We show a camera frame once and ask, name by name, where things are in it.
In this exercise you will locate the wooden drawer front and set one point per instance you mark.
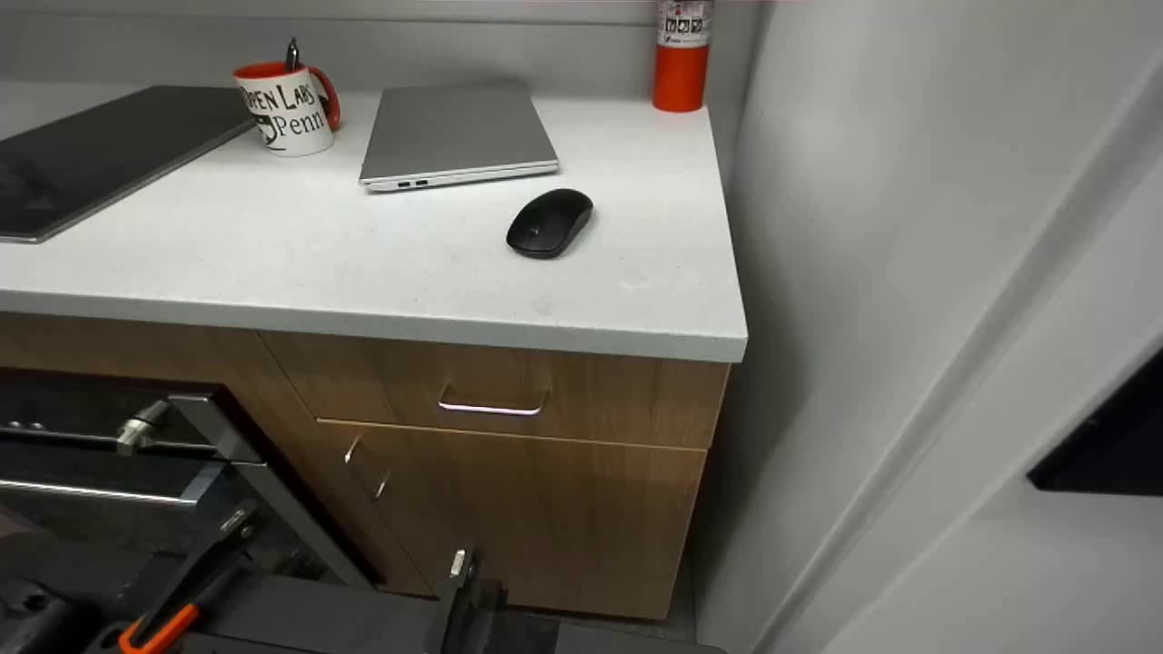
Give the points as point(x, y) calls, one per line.
point(603, 399)

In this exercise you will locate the dark metal frame bar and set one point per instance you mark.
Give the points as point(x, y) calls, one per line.
point(261, 486)

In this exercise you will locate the black computer mouse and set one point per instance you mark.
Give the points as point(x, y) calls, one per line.
point(549, 222)

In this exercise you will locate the grey closed laptop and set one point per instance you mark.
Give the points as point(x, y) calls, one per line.
point(456, 132)

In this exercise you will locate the orange and white bottle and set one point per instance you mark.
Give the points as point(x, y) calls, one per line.
point(682, 72)

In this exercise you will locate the wooden cabinet door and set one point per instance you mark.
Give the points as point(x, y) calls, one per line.
point(569, 522)

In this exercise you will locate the dark pen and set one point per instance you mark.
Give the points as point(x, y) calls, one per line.
point(291, 51)

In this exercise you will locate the black clamp with silver tip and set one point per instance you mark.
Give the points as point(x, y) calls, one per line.
point(458, 601)

